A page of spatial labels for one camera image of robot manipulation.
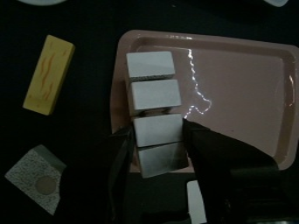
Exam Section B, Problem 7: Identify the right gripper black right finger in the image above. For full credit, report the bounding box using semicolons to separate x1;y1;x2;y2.
181;117;281;224

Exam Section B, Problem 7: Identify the small light grey bowl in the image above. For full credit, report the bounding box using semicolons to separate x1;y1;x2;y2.
262;0;289;8

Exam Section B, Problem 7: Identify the wooden knife block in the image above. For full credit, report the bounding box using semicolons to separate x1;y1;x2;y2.
185;179;208;224

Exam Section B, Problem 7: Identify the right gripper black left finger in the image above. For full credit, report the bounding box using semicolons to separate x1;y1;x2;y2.
104;125;136;224

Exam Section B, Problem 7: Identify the white speckled sushi piece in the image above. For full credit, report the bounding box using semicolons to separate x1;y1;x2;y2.
3;143;68;217

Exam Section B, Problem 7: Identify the pink plastic tray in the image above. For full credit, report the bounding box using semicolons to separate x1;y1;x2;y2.
109;29;299;173

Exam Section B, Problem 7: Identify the white flat plate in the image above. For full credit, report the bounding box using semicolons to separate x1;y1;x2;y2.
15;0;68;7

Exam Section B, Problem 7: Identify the yellow wooden egg block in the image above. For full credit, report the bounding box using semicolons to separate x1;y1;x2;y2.
21;34;76;116

